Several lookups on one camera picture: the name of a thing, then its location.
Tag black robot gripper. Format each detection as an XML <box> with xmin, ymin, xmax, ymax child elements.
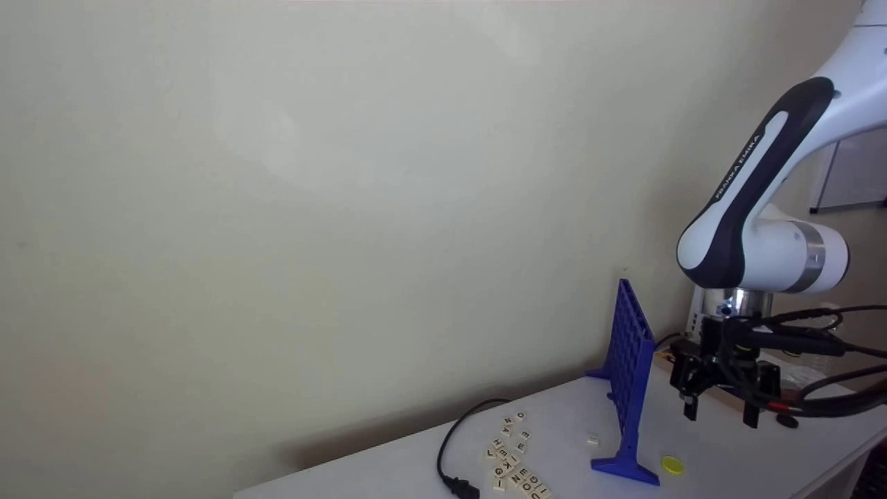
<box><xmin>667</xmin><ymin>316</ymin><xmax>782</xmax><ymax>429</ymax></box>

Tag yellow game chip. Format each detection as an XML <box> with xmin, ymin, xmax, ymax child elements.
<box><xmin>658</xmin><ymin>455</ymin><xmax>683</xmax><ymax>477</ymax></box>

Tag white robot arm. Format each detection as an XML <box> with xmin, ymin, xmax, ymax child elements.
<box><xmin>669</xmin><ymin>0</ymin><xmax>887</xmax><ymax>427</ymax></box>

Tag black game chip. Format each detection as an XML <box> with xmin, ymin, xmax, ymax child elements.
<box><xmin>776</xmin><ymin>413</ymin><xmax>798</xmax><ymax>429</ymax></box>

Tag blue connect four frame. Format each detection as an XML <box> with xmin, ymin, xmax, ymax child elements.
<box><xmin>589</xmin><ymin>279</ymin><xmax>658</xmax><ymax>485</ymax></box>

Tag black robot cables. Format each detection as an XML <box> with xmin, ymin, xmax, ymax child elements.
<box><xmin>751</xmin><ymin>301</ymin><xmax>887</xmax><ymax>423</ymax></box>

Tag whiteboard on wall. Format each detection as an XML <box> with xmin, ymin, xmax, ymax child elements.
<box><xmin>809</xmin><ymin>128</ymin><xmax>887</xmax><ymax>212</ymax></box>

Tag black power cable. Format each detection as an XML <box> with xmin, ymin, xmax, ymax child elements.
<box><xmin>434</xmin><ymin>397</ymin><xmax>514</xmax><ymax>499</ymax></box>

